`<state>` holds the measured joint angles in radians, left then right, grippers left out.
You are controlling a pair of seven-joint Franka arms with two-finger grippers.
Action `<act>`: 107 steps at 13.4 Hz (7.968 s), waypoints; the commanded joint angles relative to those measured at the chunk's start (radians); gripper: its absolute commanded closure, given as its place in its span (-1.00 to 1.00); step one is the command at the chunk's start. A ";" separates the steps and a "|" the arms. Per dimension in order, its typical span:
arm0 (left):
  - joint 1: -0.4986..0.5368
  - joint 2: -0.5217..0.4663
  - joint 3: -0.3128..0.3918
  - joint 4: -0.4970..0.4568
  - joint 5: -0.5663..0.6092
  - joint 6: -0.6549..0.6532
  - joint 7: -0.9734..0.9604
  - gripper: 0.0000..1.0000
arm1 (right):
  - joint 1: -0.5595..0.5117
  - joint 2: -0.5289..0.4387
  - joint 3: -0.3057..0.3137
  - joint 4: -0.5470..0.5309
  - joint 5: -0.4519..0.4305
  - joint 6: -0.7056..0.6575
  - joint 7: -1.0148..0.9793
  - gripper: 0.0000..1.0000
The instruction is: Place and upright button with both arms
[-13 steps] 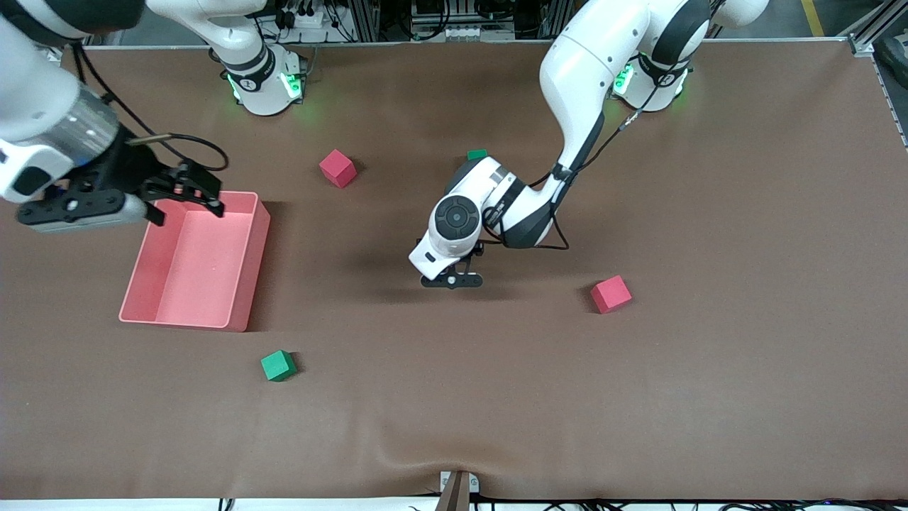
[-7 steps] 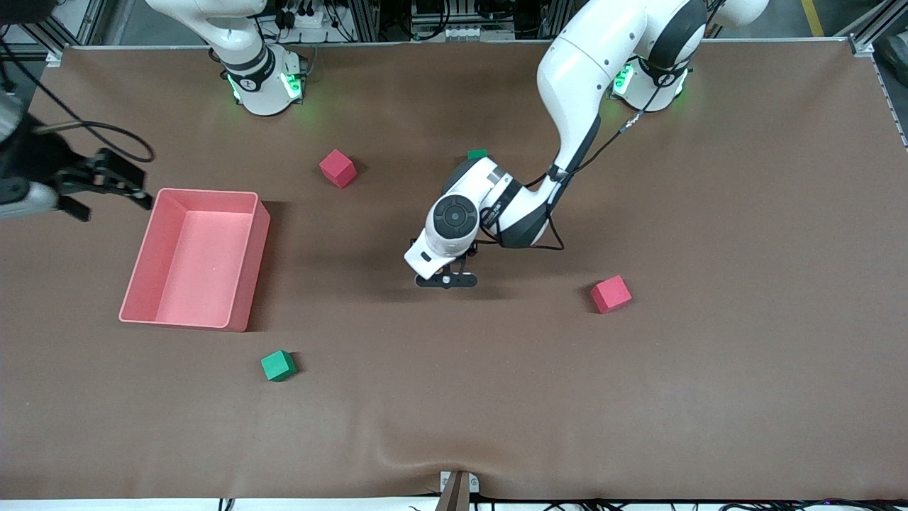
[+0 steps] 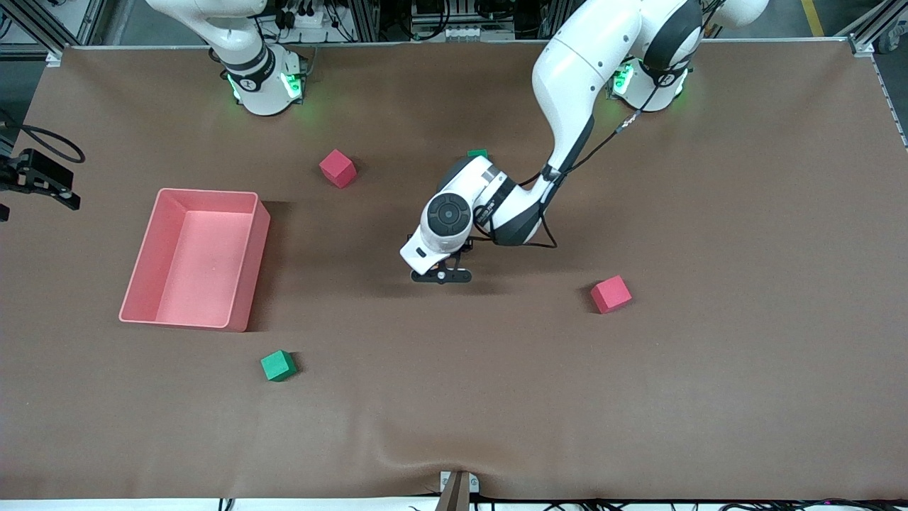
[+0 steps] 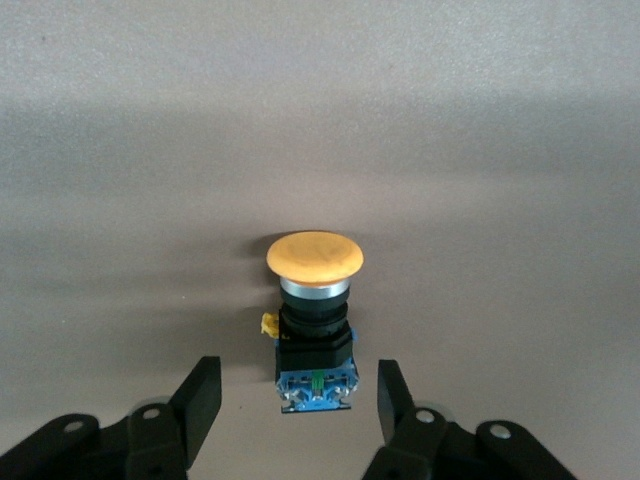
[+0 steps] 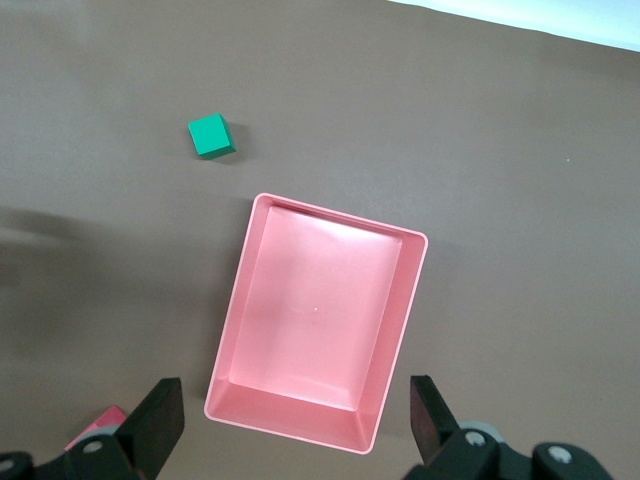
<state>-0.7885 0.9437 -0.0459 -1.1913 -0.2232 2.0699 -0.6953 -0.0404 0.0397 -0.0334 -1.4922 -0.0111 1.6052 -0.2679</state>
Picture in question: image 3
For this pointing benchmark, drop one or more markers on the brown table mat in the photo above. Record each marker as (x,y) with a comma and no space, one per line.
(496,390)

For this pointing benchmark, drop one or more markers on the aluminium frame corner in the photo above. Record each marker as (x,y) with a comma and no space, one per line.
(862,44)
(53,58)

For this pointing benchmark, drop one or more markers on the pink plastic tray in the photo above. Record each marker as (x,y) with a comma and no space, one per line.
(206,262)

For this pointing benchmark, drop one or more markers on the white terminal block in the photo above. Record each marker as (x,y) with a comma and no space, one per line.
(461,33)

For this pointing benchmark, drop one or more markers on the pink foam cube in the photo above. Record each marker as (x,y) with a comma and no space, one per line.
(338,168)
(611,294)

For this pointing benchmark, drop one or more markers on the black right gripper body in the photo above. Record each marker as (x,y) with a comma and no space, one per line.
(35,171)

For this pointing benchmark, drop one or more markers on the metal table clamp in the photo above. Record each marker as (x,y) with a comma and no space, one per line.
(454,490)

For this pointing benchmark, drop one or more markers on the aluminium frame post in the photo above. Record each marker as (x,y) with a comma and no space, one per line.
(362,18)
(550,18)

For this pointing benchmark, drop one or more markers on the white power strip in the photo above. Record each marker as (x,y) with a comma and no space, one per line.
(312,18)

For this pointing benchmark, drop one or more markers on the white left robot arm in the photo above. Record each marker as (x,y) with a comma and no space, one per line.
(589,64)

